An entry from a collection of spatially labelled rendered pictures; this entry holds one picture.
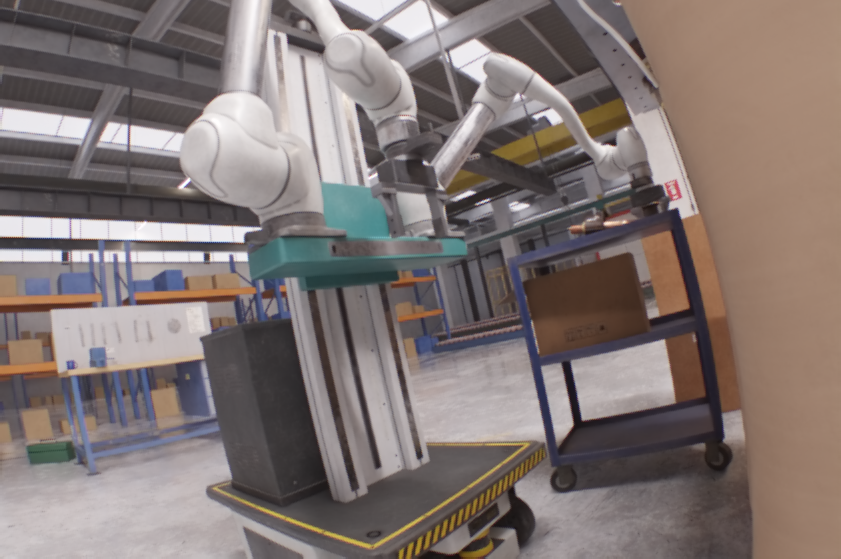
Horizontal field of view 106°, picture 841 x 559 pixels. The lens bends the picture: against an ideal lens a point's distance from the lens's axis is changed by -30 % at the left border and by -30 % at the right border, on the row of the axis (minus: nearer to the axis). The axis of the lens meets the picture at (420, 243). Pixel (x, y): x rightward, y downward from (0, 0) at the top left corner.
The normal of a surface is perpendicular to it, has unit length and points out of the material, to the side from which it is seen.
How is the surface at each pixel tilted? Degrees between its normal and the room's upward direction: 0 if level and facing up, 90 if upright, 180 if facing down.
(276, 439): 90
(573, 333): 90
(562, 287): 90
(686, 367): 90
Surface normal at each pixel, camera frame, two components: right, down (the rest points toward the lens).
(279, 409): 0.72, -0.28
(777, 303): -0.97, 0.19
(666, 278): -0.59, -0.02
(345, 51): -0.22, 0.01
